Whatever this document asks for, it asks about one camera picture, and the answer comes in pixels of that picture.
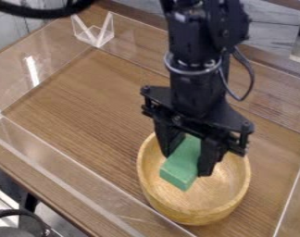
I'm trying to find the green rectangular block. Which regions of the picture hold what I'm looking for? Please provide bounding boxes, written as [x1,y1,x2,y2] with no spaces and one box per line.
[159,135,200,192]

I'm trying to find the black metal bracket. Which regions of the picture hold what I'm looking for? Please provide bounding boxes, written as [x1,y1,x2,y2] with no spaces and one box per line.
[31,224,63,237]

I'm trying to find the clear acrylic tray walls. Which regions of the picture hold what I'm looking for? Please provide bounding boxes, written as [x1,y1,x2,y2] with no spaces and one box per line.
[0,6,300,237]

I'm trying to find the brown wooden bowl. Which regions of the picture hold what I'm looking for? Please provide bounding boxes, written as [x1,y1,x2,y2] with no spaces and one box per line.
[136,133,251,226]

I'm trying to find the black table leg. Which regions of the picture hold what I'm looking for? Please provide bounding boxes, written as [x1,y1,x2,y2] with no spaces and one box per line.
[23,193,39,213]

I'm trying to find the thick black hose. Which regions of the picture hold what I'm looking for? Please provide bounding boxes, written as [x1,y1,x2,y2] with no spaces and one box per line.
[0,0,95,19]

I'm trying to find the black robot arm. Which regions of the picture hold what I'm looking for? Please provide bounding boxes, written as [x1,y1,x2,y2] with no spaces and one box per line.
[140,0,255,177]

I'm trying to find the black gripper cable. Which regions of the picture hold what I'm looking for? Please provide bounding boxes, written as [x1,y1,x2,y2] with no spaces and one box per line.
[216,45,256,103]

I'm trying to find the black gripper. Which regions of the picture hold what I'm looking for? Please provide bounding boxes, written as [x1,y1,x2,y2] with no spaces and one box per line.
[140,52,254,177]

